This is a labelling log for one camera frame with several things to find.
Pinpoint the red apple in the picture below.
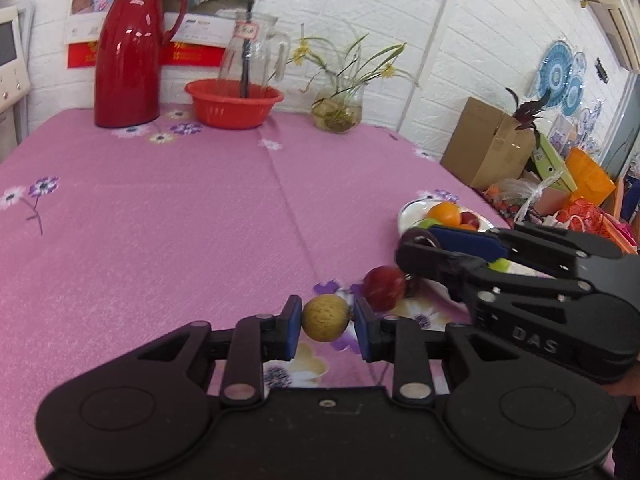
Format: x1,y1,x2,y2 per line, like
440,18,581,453
362,266,406,312
459,211,480,232

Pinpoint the small yellow-brown pear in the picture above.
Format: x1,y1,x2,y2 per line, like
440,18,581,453
302,294,350,342

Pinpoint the dark purple plum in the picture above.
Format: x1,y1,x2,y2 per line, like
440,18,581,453
404,274,421,298

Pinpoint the rear green apple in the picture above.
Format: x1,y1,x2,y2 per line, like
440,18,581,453
416,218,442,229

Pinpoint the green apple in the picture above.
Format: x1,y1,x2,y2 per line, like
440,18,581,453
489,258,511,273
416,218,442,229

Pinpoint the front green apple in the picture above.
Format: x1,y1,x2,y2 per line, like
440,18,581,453
489,258,511,273

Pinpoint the rear orange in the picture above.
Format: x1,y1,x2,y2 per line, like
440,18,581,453
424,202,461,228

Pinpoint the white round plate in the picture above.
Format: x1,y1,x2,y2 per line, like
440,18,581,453
397,198,551,313

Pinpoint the red apple on plate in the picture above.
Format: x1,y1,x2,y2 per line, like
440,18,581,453
459,211,480,232

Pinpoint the clear plastic bag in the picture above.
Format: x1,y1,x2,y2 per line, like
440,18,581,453
487,170,564,223

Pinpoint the dark purple leaf plant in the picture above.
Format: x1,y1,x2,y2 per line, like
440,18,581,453
504,87,551,148

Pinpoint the pink floral tablecloth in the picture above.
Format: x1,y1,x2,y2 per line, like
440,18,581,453
0,105,511,480

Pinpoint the glass vase with plant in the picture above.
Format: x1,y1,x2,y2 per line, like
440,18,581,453
286,28,419,134

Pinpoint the red plastic basket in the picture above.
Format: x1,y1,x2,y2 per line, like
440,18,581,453
184,79,284,130

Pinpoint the clear glass pitcher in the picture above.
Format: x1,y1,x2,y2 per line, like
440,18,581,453
218,11,291,98

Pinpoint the air conditioner unit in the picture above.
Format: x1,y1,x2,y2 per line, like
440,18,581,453
584,0,639,75

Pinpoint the red thermos jug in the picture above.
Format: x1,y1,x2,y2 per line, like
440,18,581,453
94,0,189,128

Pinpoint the white water dispenser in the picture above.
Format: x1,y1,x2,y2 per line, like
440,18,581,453
0,0,35,160

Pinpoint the blue round wall decoration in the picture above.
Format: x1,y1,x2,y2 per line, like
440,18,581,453
535,40,573,107

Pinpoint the wall calendar poster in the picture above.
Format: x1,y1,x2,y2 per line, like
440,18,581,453
63,0,277,70

